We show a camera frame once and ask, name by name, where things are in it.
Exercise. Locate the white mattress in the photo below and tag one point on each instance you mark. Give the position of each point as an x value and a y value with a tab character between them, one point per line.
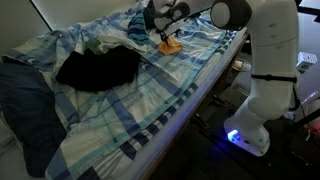
186	106

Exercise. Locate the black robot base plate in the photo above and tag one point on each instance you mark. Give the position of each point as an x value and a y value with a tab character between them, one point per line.
293	150

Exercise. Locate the dark denim trousers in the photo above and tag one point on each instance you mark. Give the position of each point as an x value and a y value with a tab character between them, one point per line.
100	68

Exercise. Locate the green cloth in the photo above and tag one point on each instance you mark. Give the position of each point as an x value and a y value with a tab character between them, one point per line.
92	46

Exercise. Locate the white crumpled cloth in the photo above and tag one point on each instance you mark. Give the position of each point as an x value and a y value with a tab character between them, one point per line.
115	41

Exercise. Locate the yellow towel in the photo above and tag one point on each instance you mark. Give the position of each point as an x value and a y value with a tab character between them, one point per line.
170	46

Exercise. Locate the white box device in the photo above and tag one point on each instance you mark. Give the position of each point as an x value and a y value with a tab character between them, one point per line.
308	58

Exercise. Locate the teal navy striped cloth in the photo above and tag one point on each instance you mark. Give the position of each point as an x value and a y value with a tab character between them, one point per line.
137	31

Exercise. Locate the blue plaid bed cover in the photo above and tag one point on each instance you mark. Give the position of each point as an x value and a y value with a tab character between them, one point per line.
140	100

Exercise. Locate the light slipper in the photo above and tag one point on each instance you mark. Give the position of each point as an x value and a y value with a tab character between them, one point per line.
242	65

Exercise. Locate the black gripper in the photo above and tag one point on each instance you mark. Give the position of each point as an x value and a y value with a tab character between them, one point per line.
167	32

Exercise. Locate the dark blue blanket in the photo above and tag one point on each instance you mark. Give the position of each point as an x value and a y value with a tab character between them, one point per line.
30	116

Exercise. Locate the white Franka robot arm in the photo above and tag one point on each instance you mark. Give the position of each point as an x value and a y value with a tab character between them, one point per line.
270	66

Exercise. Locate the black stand leg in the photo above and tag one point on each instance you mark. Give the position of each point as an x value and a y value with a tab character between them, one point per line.
308	120

